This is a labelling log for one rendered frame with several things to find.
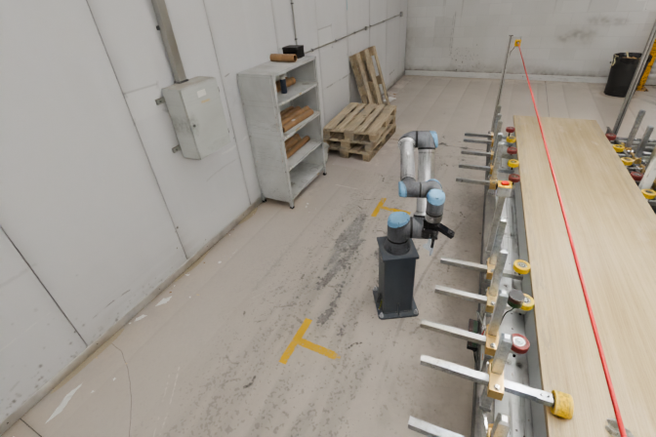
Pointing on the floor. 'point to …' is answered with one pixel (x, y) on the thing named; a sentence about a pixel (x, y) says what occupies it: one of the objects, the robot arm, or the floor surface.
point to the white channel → (649, 175)
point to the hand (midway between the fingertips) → (433, 248)
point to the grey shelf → (262, 131)
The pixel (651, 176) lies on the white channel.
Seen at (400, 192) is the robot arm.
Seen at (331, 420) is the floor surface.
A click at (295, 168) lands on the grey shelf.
